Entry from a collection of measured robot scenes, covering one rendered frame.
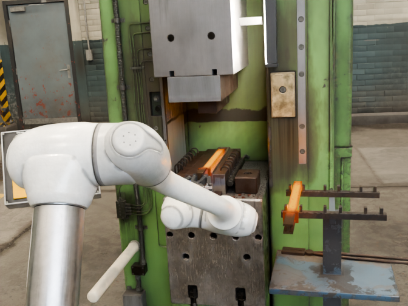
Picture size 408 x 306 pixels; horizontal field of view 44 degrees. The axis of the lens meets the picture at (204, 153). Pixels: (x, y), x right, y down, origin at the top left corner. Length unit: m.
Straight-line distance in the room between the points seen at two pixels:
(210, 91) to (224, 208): 0.59
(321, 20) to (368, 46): 5.96
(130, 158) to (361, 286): 1.01
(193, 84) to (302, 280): 0.79
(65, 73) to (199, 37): 6.69
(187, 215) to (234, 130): 0.93
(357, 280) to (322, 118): 0.62
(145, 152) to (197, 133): 1.44
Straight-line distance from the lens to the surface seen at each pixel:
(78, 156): 1.02
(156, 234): 2.23
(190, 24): 1.86
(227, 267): 1.99
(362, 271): 1.83
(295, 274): 1.79
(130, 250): 2.20
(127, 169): 0.99
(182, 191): 1.28
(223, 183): 1.93
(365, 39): 7.89
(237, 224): 1.49
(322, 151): 2.02
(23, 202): 1.94
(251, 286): 2.01
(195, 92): 1.87
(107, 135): 0.99
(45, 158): 1.03
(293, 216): 1.51
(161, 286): 2.34
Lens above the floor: 1.53
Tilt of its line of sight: 14 degrees down
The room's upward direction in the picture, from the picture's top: 3 degrees counter-clockwise
